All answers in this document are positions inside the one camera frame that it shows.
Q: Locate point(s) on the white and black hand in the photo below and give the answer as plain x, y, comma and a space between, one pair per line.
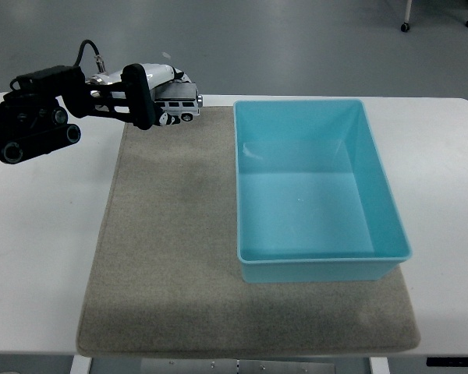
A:
160, 72

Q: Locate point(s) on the black table control panel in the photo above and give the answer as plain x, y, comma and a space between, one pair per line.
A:
454, 361

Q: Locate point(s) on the grey metal plate with screws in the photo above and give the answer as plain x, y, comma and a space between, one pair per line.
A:
238, 367

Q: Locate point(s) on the white table leg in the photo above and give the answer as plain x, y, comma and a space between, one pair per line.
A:
80, 365
379, 366

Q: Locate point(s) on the blue plastic box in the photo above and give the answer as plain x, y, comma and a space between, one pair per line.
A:
304, 210

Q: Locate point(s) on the white toy car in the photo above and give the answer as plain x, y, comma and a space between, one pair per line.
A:
179, 104

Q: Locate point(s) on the grey-brown felt mat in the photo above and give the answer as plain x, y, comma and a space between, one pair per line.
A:
171, 253

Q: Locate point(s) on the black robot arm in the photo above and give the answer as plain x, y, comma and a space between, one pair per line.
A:
35, 117

